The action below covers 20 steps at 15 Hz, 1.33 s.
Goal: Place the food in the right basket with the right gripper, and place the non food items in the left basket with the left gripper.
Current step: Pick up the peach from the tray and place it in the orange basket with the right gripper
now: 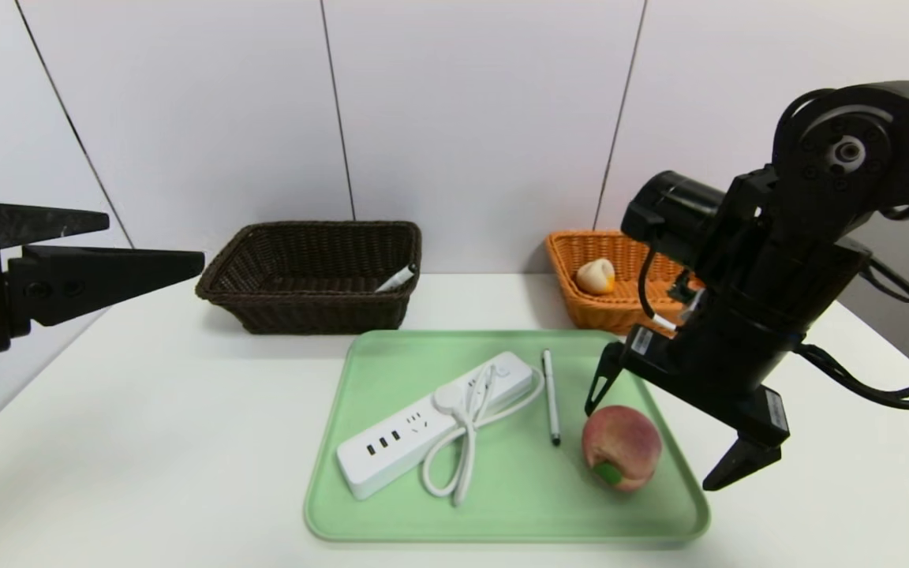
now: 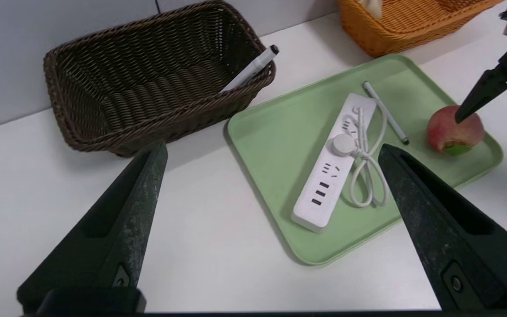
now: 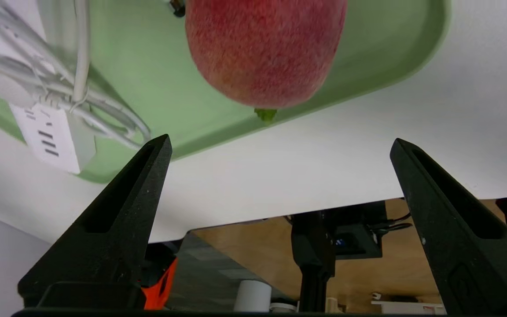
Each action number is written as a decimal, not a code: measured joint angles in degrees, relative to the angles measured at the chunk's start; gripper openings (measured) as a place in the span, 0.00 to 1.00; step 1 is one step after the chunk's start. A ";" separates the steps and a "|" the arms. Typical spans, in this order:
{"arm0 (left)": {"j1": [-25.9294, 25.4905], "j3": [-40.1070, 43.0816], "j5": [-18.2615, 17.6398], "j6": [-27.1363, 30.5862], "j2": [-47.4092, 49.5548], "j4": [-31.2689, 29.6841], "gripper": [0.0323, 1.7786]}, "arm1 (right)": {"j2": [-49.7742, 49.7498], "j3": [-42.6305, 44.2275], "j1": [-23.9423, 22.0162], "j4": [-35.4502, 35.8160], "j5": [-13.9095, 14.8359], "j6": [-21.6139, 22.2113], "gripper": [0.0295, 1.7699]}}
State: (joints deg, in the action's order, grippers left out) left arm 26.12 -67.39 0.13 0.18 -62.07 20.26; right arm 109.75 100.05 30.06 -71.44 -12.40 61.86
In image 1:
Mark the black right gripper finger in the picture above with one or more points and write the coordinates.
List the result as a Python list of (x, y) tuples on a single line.
[(603, 379), (742, 461)]

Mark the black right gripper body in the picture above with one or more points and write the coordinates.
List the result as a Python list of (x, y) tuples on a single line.
[(707, 385)]

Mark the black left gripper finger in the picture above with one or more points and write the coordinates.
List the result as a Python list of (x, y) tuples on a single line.
[(44, 223), (91, 276)]

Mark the pink toy peach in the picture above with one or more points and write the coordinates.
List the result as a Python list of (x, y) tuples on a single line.
[(624, 446)]

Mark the yellow and white toy bun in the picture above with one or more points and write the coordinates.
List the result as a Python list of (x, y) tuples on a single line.
[(595, 276)]

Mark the thick white marker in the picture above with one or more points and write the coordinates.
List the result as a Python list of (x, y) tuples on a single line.
[(396, 278)]

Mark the white power strip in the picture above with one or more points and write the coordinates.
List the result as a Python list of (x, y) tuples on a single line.
[(383, 461)]

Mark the orange wicker basket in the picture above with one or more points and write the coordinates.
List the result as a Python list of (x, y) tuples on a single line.
[(596, 315)]

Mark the dark brown wicker basket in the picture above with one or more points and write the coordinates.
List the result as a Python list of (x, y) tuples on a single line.
[(312, 312)]

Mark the slim white stylus pen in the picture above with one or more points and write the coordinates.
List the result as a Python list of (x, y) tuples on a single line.
[(551, 394)]

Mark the light green plastic tray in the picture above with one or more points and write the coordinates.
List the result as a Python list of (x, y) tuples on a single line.
[(518, 489)]

